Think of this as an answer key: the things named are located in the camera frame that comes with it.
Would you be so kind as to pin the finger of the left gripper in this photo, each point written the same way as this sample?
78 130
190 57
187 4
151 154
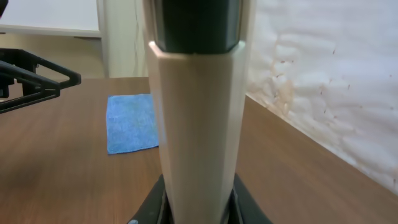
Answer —
46 67
28 90

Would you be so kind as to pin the blue cloth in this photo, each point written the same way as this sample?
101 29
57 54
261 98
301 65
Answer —
130 124

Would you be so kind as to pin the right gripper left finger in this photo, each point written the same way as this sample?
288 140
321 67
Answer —
149 208

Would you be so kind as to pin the white pipette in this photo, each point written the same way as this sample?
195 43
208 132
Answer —
199 124

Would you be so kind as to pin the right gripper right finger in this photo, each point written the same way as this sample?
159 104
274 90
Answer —
248 211

